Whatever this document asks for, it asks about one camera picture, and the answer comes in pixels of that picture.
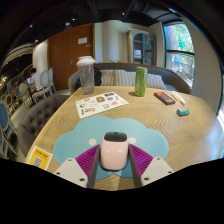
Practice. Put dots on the pink computer mouse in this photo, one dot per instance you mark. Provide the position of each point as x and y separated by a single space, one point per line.
114 153

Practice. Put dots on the arched glass-door cabinet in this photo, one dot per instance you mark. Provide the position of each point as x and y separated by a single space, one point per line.
141 48

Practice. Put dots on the grey tufted bench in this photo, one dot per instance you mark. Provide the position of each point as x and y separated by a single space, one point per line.
38 118

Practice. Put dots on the wide striped cushion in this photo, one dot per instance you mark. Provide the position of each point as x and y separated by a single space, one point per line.
120 78

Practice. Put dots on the green drink can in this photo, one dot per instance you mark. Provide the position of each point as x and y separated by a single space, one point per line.
141 81

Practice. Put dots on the group of round-backed chairs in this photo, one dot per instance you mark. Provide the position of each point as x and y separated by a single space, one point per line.
8 123

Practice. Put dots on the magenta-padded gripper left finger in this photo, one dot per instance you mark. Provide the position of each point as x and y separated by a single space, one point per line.
78 168

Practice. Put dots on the small striped cushion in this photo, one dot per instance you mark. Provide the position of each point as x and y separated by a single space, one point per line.
156 81

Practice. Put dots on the white sticker sheet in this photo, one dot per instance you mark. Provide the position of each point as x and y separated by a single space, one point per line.
100 105

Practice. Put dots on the white paper door sign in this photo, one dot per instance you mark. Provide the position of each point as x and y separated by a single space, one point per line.
82 40

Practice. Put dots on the clear shaker bottle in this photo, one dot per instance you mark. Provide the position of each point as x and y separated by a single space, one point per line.
86 78

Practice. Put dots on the black-framed window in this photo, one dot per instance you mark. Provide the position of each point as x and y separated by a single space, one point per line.
180 53

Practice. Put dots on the small teal pack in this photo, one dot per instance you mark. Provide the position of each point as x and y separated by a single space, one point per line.
183 112

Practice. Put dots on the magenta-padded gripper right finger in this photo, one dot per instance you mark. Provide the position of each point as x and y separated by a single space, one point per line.
150 168

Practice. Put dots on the brown wooden door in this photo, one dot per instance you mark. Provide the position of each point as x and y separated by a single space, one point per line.
65 56

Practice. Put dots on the yellow square sticker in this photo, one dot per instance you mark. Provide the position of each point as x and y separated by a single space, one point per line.
39 158

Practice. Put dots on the curved side window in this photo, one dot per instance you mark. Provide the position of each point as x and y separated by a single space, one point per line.
221 106

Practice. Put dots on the grey curved sofa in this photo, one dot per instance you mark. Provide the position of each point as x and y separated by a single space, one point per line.
173 80

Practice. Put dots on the white tube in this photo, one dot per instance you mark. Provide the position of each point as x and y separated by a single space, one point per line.
179 97

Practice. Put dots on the blue cloud-shaped mouse pad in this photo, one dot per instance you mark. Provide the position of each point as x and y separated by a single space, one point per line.
110 125

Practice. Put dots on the person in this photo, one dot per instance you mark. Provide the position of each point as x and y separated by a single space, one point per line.
33 78

